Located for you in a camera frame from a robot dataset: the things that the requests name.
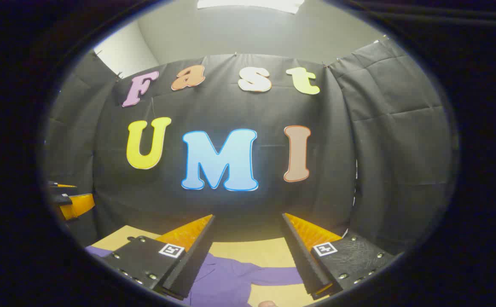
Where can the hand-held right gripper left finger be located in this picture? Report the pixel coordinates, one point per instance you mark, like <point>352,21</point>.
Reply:
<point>191,265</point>

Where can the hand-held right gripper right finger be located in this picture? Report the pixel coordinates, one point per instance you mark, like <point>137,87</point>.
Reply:
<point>306,265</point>

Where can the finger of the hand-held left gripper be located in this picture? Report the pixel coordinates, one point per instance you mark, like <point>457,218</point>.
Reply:
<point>79,205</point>
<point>62,186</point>

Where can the purple knit cardigan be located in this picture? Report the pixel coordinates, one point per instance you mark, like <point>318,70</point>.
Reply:
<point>226,277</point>

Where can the black backdrop cloth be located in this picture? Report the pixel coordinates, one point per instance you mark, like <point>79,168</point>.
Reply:
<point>239,204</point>

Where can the ceiling light panel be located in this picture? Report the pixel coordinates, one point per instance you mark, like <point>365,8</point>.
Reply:
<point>252,4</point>

